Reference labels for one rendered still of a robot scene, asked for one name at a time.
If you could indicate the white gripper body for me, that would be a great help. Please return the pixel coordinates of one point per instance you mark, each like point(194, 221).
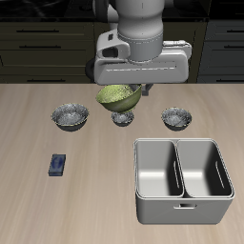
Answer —
point(143, 71)

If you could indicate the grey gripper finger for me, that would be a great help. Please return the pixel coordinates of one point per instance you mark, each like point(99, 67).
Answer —
point(146, 89)
point(136, 86)

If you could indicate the green bowl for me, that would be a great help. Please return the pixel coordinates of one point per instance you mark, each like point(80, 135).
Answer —
point(119, 98)

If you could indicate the small grey speckled bowl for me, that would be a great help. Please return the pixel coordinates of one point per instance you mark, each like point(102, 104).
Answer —
point(122, 118)

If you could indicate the medium grey speckled bowl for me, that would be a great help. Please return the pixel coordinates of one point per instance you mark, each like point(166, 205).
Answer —
point(176, 118)

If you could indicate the large grey speckled bowl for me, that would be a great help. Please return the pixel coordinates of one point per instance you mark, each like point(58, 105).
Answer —
point(70, 116)

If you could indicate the dark grey kitchen cupboard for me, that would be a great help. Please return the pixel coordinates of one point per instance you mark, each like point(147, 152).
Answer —
point(222, 60)

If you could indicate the dark olive kitchen cupboard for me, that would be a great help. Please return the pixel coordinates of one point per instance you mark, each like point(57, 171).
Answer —
point(47, 60)

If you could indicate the small dark blue box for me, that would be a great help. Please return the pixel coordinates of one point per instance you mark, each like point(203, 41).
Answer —
point(57, 164)

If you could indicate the black kitchen countertop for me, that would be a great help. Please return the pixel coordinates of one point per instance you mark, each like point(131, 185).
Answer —
point(38, 9)

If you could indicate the white two-bin basket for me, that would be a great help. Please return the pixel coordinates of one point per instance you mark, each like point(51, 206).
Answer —
point(184, 208)

